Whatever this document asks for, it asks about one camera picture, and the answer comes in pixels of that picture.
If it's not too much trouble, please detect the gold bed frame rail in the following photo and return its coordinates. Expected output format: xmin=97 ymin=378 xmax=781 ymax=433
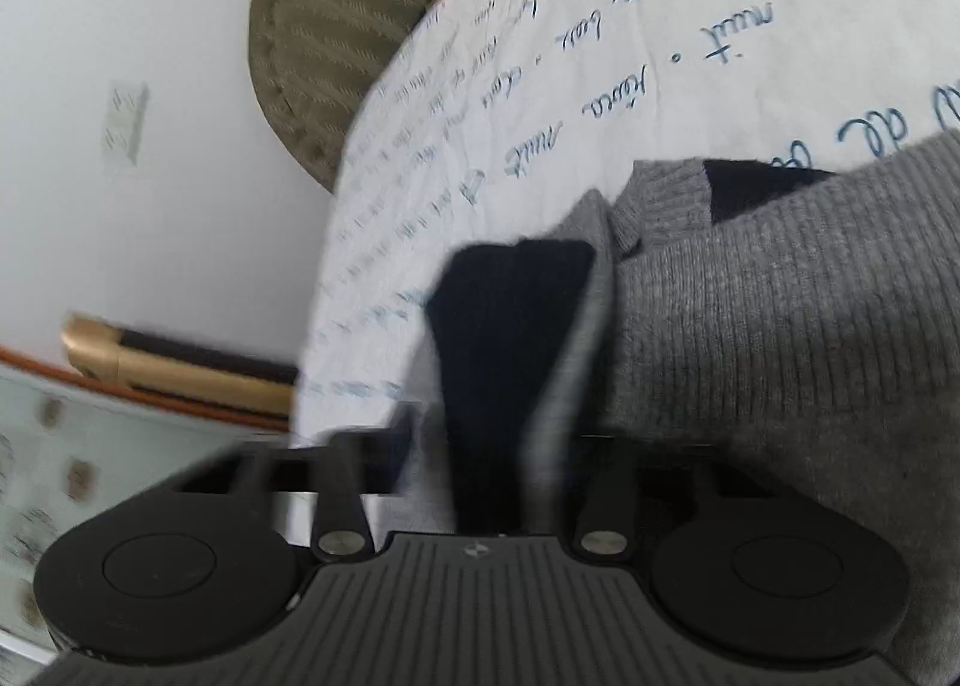
xmin=61 ymin=313 xmax=302 ymax=426

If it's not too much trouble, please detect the grey and black knit sweater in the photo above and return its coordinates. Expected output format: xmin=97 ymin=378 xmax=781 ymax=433
xmin=390 ymin=130 xmax=960 ymax=686

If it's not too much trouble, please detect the wall tape piece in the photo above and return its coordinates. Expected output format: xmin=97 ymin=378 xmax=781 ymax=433
xmin=100 ymin=81 xmax=149 ymax=179

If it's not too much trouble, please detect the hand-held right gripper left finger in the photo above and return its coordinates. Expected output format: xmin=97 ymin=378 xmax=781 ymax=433
xmin=176 ymin=401 xmax=422 ymax=565

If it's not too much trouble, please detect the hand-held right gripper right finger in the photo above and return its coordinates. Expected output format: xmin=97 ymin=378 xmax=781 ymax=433
xmin=571 ymin=435 xmax=752 ymax=564

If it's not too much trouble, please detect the white script-printed bedsheet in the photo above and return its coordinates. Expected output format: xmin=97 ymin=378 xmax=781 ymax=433
xmin=289 ymin=0 xmax=960 ymax=537

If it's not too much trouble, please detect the olive striped pillow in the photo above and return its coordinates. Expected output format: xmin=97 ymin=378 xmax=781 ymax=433
xmin=204 ymin=0 xmax=497 ymax=197

